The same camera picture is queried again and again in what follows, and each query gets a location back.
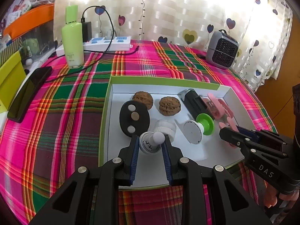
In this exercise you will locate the white power strip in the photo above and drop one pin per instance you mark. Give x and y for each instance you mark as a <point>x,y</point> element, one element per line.
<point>112,43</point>

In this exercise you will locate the yellow-green gift box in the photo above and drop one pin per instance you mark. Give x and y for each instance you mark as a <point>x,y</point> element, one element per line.
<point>7,84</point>

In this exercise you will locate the small grey heater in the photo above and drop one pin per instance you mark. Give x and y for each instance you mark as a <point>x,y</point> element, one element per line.
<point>222,50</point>

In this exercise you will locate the wooden cabinet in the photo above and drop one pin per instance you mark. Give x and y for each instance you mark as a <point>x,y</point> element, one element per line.
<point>281,79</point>

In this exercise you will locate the black smartphone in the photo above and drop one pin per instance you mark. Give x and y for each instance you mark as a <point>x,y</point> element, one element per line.
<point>28,93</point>

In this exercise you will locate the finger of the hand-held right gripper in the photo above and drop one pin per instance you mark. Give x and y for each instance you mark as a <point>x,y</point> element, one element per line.
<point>234,139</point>
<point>247,132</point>

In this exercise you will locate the pink and white clip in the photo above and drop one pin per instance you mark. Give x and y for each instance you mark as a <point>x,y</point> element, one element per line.
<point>229,124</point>

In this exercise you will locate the pink hair clip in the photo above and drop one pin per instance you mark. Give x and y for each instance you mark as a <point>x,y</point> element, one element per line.
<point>226,109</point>
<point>213,104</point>

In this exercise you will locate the black charger adapter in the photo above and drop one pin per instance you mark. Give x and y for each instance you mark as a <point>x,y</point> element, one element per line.
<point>87,31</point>

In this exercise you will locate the orange storage box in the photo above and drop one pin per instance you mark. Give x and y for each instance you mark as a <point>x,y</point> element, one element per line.
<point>28,20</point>

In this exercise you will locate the green lotion bottle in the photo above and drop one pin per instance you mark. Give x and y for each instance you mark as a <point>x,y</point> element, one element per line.
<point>72,44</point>

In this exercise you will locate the brown walnut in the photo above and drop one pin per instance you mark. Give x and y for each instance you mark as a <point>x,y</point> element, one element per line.
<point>170,105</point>
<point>143,99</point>

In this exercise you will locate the black oval disc with buttons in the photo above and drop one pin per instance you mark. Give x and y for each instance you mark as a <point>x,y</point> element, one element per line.
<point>134,119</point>

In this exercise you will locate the green and white round disc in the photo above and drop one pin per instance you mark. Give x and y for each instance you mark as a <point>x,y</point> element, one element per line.
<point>201,126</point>

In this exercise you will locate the white knob stand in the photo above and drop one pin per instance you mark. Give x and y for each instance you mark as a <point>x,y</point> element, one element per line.
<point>150,141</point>

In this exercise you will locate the person's right hand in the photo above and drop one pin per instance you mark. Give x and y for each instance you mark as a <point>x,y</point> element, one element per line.
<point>270,196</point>

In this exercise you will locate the black rectangular device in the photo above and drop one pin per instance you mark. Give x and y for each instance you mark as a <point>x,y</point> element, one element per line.
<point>195,102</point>

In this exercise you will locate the green chevron striped box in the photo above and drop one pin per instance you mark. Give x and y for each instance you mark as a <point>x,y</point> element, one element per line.
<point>9,49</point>

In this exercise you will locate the pink green plaid tablecloth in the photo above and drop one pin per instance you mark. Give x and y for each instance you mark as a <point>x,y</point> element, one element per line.
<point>70,133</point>

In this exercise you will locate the green cardboard box tray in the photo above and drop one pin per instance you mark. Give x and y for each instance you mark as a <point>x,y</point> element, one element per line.
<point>117,112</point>

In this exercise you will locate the white round jar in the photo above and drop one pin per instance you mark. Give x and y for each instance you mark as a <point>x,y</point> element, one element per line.
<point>165,127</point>

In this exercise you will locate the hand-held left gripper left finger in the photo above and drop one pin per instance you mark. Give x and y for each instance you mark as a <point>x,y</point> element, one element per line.
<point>134,159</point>

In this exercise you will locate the heart print curtain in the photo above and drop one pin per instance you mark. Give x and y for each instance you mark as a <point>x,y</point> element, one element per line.
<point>175,9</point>

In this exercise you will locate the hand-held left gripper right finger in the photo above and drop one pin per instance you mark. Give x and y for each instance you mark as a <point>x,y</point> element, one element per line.
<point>167,161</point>

